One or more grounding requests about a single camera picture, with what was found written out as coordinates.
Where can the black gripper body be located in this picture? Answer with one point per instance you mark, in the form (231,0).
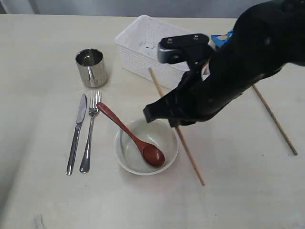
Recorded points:
(199,100)

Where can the blue chips bag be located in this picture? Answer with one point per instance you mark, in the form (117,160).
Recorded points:
(221,39)

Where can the wooden chopstick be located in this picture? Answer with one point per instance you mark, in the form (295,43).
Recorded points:
(281,130)
(179,132)

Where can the white ceramic bowl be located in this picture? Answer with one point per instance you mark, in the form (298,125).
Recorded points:
(157,133)

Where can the white perforated plastic basket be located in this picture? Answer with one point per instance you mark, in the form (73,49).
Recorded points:
(137,45)

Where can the dark red wooden spoon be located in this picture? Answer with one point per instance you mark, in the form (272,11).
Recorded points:
(150,153)

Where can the silver fork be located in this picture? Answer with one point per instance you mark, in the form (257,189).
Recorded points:
(93,112)

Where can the silver foil packet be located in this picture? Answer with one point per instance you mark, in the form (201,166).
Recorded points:
(91,66)

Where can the silver table knife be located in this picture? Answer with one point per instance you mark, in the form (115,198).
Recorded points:
(74,145)

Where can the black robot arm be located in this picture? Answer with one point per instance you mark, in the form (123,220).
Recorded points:
(265,37)

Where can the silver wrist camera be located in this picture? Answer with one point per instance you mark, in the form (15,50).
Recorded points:
(194,49)

